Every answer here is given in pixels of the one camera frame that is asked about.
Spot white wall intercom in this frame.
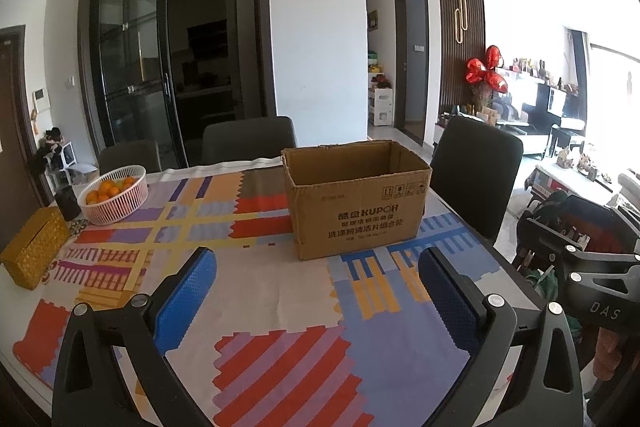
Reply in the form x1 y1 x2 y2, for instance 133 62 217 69
32 89 53 118

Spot black sliding glass door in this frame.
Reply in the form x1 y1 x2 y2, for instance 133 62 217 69
77 0 278 168

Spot white coffee table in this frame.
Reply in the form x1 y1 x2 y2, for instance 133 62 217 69
525 159 623 202

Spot white plastic basket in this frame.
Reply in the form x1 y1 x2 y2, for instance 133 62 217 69
77 165 149 226

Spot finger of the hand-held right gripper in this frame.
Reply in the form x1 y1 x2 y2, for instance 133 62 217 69
515 211 640 270

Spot small black container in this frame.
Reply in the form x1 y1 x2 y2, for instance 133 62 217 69
55 185 82 222

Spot colourful patterned tablecloth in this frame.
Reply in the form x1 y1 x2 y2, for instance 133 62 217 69
12 157 541 427

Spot cardboard box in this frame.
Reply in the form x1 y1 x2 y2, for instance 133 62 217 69
281 140 433 262

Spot white storage cabinet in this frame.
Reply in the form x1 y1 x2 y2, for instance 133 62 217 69
369 88 395 128

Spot grey room door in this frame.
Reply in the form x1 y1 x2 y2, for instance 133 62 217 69
394 0 430 145

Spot red foil balloon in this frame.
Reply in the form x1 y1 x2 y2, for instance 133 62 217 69
466 45 508 94

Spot pile of oranges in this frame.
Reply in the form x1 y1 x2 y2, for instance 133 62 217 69
85 176 136 205

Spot grey dining chair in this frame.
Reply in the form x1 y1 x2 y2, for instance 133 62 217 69
201 116 297 166
430 115 524 245
98 140 162 176

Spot gold wall ornament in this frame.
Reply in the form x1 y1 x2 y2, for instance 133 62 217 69
454 0 468 44

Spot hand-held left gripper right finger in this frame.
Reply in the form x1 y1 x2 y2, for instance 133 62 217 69
417 247 585 427

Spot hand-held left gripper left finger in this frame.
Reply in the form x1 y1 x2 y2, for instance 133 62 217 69
51 247 218 427

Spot plush toys on cabinet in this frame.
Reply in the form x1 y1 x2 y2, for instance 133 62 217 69
369 52 393 88

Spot gold woven tissue box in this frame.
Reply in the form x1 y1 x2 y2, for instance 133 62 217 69
0 206 71 290

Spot dark brown door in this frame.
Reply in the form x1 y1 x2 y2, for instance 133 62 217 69
0 25 53 208

